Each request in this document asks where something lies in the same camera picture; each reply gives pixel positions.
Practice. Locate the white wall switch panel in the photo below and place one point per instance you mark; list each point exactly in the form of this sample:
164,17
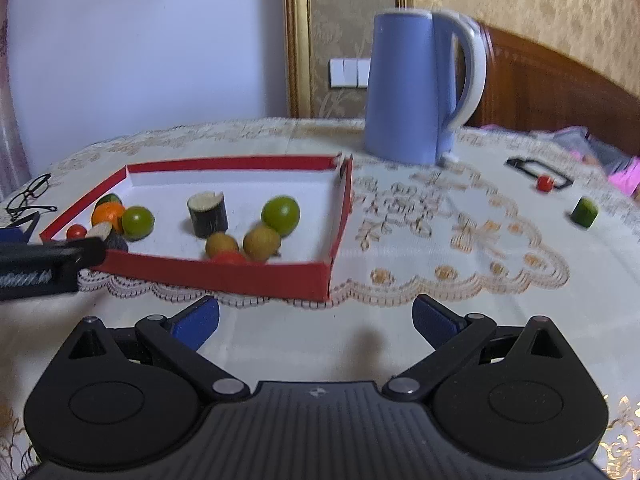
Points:
349,72

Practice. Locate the round green fruit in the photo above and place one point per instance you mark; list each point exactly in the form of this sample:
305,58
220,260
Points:
137,221
281,215

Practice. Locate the black eyeglasses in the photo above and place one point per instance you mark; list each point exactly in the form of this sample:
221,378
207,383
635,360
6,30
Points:
32,191

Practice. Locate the gold wall frame moulding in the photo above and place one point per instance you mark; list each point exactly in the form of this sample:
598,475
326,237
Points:
296,35

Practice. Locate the blue electric kettle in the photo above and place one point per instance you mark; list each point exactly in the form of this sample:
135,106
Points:
407,90

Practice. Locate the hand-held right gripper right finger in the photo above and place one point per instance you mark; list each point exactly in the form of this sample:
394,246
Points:
434,322

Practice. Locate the green cucumber piece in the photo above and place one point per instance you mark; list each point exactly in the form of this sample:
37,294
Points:
584,211

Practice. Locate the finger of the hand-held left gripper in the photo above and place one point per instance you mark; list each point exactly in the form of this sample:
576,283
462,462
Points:
12,235
50,265

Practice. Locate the dark green vegetable piece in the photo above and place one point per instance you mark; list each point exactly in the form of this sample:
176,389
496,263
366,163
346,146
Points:
109,198

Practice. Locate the brown wooden headboard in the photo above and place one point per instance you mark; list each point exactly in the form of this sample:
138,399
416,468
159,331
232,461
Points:
550,90

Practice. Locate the grey cloth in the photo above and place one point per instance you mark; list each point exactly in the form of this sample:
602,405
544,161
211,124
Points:
590,147

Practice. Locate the red cherry tomato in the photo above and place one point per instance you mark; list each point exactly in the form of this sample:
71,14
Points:
545,183
76,231

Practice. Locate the red cardboard box tray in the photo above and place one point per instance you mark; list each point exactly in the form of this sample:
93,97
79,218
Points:
280,277

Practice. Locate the pink cloth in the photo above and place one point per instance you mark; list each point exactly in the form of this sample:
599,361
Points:
625,176

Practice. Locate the black rectangular frame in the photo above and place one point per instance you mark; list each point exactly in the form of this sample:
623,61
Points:
520,164

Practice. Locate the patterned curtain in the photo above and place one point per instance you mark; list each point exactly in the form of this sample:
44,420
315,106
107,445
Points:
10,125

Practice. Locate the brown longan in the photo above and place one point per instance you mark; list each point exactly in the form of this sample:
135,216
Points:
221,244
261,243

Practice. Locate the dark eggplant piece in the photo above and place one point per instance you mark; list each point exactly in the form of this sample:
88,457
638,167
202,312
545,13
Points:
207,216
106,236

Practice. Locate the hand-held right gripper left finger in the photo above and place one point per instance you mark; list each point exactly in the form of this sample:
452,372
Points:
197,322

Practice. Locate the orange mandarin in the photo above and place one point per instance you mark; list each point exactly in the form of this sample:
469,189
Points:
107,214

